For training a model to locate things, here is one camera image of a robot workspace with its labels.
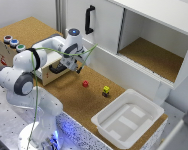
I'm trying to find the blue button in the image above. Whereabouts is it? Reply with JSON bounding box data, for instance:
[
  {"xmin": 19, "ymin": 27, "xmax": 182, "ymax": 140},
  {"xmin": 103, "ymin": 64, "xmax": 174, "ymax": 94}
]
[{"xmin": 9, "ymin": 38, "xmax": 20, "ymax": 48}]

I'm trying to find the black door handle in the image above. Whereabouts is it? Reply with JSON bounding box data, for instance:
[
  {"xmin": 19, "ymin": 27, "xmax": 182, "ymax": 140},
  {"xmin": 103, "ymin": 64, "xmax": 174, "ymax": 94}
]
[{"xmin": 84, "ymin": 4, "xmax": 96, "ymax": 36}]

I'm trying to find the green button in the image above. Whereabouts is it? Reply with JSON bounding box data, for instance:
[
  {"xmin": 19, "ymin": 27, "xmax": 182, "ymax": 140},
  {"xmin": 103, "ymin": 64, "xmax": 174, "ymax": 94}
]
[{"xmin": 15, "ymin": 43, "xmax": 27, "ymax": 53}]

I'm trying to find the white plastic box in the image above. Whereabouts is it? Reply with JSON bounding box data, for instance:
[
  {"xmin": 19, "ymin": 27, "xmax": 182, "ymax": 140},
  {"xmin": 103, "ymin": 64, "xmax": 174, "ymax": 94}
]
[{"xmin": 90, "ymin": 88, "xmax": 166, "ymax": 150}]

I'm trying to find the white cabinet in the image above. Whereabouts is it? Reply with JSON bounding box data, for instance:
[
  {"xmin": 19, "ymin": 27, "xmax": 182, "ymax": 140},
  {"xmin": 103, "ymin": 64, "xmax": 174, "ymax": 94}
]
[{"xmin": 65, "ymin": 0, "xmax": 188, "ymax": 108}]

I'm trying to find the green cable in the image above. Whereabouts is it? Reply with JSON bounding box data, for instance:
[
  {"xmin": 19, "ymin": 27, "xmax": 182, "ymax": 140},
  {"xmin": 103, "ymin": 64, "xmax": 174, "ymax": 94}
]
[{"xmin": 26, "ymin": 43, "xmax": 99, "ymax": 150}]

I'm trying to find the yellow block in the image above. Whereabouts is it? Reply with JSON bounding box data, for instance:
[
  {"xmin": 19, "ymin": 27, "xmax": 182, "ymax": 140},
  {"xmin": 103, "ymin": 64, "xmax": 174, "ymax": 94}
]
[{"xmin": 103, "ymin": 85, "xmax": 111, "ymax": 94}]

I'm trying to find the red button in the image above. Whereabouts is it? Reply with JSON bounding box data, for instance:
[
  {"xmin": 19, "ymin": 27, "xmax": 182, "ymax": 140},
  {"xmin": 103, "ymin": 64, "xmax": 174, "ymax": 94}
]
[{"xmin": 3, "ymin": 34, "xmax": 14, "ymax": 44}]

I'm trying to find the white sliding door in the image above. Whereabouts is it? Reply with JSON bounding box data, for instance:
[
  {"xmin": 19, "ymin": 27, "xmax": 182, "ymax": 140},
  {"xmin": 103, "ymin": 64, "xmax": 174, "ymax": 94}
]
[{"xmin": 65, "ymin": 0, "xmax": 125, "ymax": 55}]

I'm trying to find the wooden drawer box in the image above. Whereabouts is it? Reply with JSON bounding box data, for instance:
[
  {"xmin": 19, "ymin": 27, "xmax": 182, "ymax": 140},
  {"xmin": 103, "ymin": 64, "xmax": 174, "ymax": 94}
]
[{"xmin": 0, "ymin": 16, "xmax": 69, "ymax": 87}]

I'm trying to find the black drawer handle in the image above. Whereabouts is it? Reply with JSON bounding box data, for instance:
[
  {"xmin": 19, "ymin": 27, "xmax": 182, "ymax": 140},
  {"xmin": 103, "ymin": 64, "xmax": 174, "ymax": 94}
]
[{"xmin": 48, "ymin": 63, "xmax": 68, "ymax": 75}]

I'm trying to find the pink block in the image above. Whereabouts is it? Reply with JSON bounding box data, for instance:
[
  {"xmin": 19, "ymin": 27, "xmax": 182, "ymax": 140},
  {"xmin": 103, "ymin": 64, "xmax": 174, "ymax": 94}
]
[{"xmin": 82, "ymin": 80, "xmax": 90, "ymax": 89}]

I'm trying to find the purple block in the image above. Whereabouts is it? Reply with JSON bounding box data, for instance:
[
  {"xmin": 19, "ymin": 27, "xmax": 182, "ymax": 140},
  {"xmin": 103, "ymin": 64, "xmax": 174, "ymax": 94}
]
[{"xmin": 101, "ymin": 91, "xmax": 111, "ymax": 99}]

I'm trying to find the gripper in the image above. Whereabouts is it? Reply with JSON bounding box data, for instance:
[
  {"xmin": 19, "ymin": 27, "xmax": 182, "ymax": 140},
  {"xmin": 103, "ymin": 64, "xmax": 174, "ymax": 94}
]
[{"xmin": 60, "ymin": 55, "xmax": 84, "ymax": 75}]

